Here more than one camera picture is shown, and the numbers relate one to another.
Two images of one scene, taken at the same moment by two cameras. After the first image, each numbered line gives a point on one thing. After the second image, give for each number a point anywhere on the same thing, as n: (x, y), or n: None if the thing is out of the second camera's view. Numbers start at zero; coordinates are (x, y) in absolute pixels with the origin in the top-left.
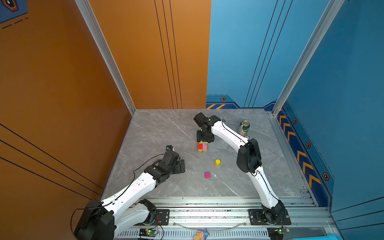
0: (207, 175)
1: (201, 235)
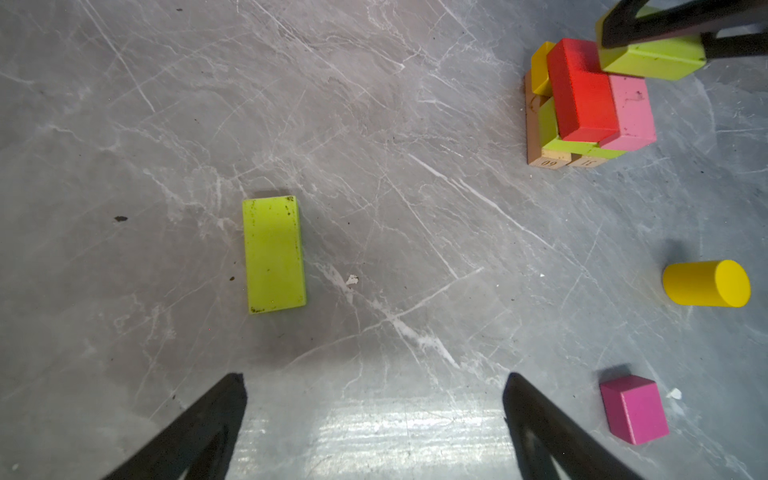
0: (634, 408)
1: None
